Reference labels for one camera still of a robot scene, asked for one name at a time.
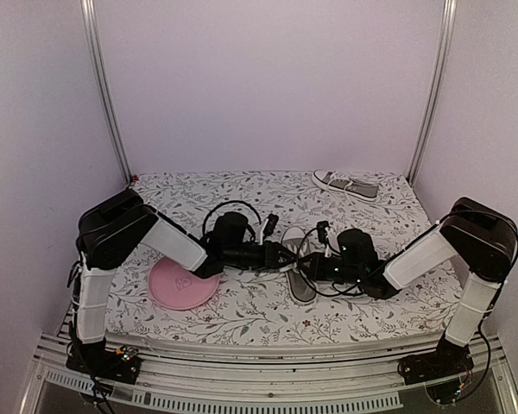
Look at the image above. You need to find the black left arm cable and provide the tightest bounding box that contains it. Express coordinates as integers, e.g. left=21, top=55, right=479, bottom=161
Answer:
left=202, top=202, right=263, bottom=239

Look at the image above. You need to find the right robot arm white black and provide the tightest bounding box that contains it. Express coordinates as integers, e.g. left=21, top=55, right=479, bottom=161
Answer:
left=294, top=198, right=518, bottom=385

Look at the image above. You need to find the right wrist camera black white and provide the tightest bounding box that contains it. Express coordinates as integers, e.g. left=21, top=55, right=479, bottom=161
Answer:
left=315, top=221, right=333, bottom=258

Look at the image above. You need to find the aluminium frame post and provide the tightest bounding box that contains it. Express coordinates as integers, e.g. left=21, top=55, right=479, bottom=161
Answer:
left=407, top=0, right=458, bottom=187
left=80, top=0, right=133, bottom=185

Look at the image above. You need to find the aluminium front rail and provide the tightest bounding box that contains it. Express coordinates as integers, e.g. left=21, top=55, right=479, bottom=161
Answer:
left=20, top=333, right=518, bottom=413

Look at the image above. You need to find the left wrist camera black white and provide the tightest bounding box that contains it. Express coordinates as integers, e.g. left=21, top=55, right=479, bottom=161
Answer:
left=258, top=213, right=279, bottom=245

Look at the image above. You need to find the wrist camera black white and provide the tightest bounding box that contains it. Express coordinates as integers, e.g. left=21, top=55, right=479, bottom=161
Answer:
left=258, top=213, right=279, bottom=245
left=315, top=221, right=333, bottom=258

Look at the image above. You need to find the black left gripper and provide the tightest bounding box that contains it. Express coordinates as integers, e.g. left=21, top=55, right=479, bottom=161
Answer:
left=224, top=241, right=300, bottom=273

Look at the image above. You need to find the right aluminium frame post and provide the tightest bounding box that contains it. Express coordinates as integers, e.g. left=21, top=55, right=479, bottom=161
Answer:
left=407, top=0, right=458, bottom=187

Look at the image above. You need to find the left aluminium frame post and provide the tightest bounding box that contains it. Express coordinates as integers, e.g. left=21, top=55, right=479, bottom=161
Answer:
left=80, top=0, right=133, bottom=185

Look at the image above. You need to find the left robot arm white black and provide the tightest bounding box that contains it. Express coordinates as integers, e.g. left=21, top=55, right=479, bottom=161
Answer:
left=66, top=189, right=296, bottom=385

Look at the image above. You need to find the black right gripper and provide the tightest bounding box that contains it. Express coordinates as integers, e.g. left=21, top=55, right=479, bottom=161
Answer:
left=297, top=252, right=364, bottom=285

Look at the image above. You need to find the grey sneaker with red sole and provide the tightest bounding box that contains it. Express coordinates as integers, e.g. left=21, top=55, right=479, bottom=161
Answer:
left=281, top=226, right=316, bottom=305

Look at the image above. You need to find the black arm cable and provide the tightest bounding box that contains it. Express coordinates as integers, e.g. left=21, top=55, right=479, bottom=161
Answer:
left=202, top=202, right=263, bottom=239
left=302, top=226, right=367, bottom=299

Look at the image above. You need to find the floral patterned table mat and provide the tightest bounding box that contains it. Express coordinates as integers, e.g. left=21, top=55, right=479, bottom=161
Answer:
left=105, top=172, right=462, bottom=346

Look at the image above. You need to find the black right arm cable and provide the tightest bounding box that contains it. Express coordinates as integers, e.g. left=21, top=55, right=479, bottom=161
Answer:
left=302, top=226, right=367, bottom=299

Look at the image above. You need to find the pink plastic plate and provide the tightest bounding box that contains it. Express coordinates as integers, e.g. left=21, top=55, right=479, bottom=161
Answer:
left=148, top=258, right=220, bottom=311

